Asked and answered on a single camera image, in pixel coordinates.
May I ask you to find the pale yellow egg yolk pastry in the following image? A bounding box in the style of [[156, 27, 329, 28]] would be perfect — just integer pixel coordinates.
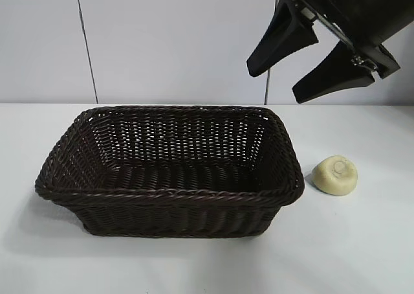
[[312, 154, 359, 196]]

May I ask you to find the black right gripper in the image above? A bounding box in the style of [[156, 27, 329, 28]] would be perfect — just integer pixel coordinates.
[[246, 0, 414, 105]]

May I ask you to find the dark brown wicker basket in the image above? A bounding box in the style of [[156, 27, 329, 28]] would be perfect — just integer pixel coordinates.
[[34, 105, 306, 240]]

